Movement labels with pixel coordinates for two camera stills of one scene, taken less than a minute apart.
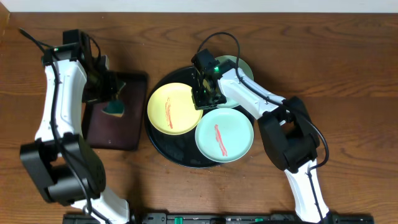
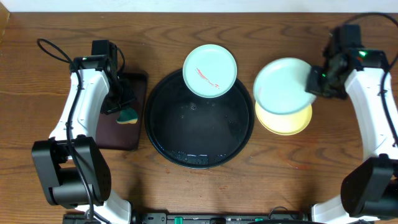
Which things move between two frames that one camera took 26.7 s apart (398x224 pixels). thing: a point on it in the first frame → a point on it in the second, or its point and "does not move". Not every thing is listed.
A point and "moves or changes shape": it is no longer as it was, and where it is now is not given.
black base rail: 224,218 does not move
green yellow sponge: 114,107 moves or changes shape
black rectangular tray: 111,132 does not move
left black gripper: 109,96 → 118,104
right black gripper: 198,104 → 311,87
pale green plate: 244,65 → 280,87
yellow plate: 171,109 moves or changes shape
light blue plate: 224,135 moves or changes shape
